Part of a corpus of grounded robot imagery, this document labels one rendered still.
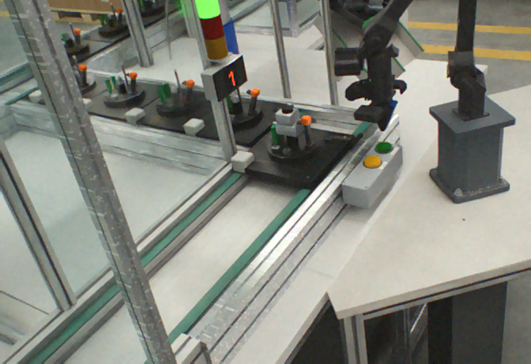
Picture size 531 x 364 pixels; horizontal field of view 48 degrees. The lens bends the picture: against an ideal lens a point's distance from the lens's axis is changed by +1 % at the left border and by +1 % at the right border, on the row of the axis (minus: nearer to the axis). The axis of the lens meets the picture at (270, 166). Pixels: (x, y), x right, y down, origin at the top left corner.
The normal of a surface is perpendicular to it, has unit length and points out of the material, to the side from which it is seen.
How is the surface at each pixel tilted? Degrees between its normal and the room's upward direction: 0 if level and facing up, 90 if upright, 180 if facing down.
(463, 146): 90
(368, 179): 0
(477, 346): 90
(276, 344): 0
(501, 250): 0
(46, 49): 90
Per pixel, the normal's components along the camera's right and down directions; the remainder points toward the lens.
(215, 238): -0.15, -0.83
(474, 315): 0.21, 0.50
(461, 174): -0.53, 0.52
